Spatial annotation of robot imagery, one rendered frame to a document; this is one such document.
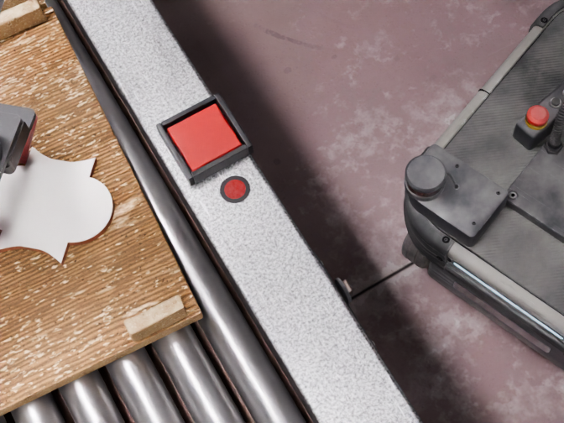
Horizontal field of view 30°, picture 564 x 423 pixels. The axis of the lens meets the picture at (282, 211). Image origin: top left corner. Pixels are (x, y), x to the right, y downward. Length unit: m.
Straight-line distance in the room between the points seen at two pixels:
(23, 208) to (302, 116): 1.17
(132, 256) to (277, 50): 1.27
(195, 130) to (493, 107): 0.91
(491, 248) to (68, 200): 0.91
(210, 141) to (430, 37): 1.24
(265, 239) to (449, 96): 1.19
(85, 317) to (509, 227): 0.96
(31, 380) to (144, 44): 0.40
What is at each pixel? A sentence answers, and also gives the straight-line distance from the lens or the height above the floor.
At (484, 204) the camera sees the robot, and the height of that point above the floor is 0.28.
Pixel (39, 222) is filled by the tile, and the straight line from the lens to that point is 1.08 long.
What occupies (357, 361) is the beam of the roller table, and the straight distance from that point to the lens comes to 1.02.
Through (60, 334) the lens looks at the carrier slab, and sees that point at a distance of 1.04.
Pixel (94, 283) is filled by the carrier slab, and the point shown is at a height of 0.94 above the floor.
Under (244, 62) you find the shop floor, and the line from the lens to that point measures 2.26.
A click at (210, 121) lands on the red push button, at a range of 1.12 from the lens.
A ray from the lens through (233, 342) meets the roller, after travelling 1.02.
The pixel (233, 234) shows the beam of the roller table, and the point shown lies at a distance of 1.07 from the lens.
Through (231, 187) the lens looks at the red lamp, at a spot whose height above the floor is 0.92.
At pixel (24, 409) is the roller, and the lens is 1.05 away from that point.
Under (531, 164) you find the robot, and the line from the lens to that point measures 1.86.
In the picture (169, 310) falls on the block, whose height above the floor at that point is 0.96.
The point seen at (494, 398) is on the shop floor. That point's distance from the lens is 1.97.
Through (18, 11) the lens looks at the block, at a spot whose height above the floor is 0.96.
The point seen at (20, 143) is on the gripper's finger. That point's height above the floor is 1.02.
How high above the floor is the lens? 1.89
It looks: 65 degrees down
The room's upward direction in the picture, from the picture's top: 9 degrees counter-clockwise
